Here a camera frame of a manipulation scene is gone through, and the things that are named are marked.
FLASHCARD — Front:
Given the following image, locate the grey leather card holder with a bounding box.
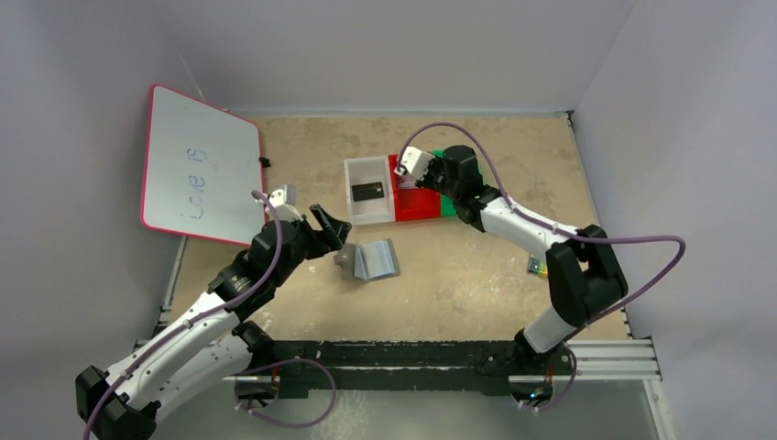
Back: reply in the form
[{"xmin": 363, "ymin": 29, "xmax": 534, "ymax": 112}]
[{"xmin": 334, "ymin": 239, "xmax": 400, "ymax": 282}]

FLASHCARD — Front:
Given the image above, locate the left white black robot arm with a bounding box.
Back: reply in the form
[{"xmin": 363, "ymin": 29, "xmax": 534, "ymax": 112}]
[{"xmin": 75, "ymin": 204, "xmax": 353, "ymax": 439}]

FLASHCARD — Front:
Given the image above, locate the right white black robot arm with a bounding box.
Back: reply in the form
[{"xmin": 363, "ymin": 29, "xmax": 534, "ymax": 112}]
[{"xmin": 400, "ymin": 145, "xmax": 629, "ymax": 357}]

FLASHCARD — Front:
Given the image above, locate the black credit card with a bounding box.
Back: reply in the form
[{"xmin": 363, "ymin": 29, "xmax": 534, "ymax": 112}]
[{"xmin": 351, "ymin": 181, "xmax": 385, "ymax": 202}]

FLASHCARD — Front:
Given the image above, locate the green plastic bin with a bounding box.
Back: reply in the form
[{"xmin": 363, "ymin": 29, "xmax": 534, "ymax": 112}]
[{"xmin": 432, "ymin": 149, "xmax": 457, "ymax": 217}]

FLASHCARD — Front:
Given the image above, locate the red plastic bin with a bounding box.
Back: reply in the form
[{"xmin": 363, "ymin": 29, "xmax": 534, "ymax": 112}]
[{"xmin": 388, "ymin": 154, "xmax": 442, "ymax": 222}]

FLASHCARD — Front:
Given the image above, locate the white plastic bin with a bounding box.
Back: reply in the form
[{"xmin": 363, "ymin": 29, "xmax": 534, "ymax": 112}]
[{"xmin": 345, "ymin": 156, "xmax": 395, "ymax": 226}]

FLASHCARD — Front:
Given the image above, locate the box of coloured markers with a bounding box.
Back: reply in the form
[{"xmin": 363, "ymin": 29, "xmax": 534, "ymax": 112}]
[{"xmin": 527, "ymin": 256, "xmax": 548, "ymax": 278}]

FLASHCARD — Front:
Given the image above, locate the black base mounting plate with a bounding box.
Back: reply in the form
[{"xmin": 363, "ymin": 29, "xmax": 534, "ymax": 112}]
[{"xmin": 238, "ymin": 340, "xmax": 573, "ymax": 399}]

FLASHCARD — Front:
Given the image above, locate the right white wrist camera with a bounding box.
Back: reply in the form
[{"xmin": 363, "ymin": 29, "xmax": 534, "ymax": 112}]
[{"xmin": 394, "ymin": 147, "xmax": 435, "ymax": 180}]

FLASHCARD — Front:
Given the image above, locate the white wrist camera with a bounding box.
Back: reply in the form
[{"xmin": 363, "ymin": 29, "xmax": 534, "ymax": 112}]
[
  {"xmin": 265, "ymin": 184, "xmax": 302, "ymax": 222},
  {"xmin": 394, "ymin": 147, "xmax": 435, "ymax": 180}
]

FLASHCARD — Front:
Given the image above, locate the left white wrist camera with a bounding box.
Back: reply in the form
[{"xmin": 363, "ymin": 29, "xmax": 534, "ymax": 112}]
[{"xmin": 265, "ymin": 184, "xmax": 302, "ymax": 222}]

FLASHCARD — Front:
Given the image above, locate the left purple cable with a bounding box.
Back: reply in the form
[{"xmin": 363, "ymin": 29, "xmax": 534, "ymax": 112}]
[{"xmin": 82, "ymin": 190, "xmax": 287, "ymax": 440}]

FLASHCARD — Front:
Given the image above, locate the purple cable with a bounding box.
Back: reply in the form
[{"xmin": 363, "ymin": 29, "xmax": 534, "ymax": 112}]
[
  {"xmin": 397, "ymin": 122, "xmax": 688, "ymax": 329},
  {"xmin": 82, "ymin": 190, "xmax": 287, "ymax": 440}
]

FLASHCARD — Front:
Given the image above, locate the white board with pink frame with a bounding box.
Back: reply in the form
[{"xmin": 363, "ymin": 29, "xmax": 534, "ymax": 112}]
[{"xmin": 139, "ymin": 84, "xmax": 266, "ymax": 245}]

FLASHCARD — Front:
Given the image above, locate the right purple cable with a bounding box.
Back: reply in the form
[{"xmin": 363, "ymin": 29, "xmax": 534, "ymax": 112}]
[{"xmin": 397, "ymin": 122, "xmax": 688, "ymax": 329}]

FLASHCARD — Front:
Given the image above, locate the aluminium frame rail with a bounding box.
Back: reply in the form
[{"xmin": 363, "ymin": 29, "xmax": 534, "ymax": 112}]
[{"xmin": 124, "ymin": 339, "xmax": 662, "ymax": 384}]

